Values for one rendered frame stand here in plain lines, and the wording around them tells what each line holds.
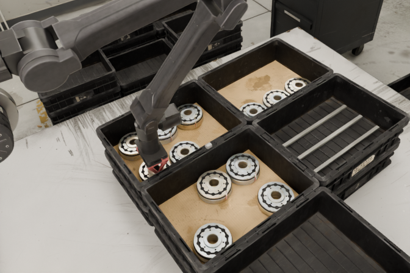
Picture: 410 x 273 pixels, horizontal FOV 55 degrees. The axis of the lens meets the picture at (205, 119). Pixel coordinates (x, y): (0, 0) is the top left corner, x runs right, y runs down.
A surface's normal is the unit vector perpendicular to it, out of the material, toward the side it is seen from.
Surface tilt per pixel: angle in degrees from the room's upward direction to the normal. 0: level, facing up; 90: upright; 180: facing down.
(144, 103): 60
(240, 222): 0
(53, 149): 0
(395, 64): 0
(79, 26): 20
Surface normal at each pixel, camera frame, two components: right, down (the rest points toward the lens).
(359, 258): -0.07, -0.71
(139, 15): 0.49, 0.74
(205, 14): -0.69, 0.07
